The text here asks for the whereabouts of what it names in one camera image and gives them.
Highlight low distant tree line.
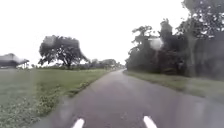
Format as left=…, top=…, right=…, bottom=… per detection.
left=78, top=58, right=125, bottom=71

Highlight grey gravelly asphalt path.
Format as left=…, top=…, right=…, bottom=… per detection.
left=31, top=68, right=224, bottom=128

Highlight broad-crowned tree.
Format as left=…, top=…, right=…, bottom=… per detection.
left=37, top=34, right=90, bottom=71

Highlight dense wood of trees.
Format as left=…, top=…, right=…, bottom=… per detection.
left=124, top=0, right=224, bottom=82

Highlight robot's own part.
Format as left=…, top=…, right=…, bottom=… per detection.
left=71, top=118, right=86, bottom=128
left=142, top=115, right=158, bottom=128

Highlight green grass verge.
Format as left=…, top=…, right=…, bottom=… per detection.
left=0, top=67, right=113, bottom=128
left=122, top=69, right=224, bottom=102

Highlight grey-roofed shelter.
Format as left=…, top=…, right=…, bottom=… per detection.
left=0, top=52, right=31, bottom=70

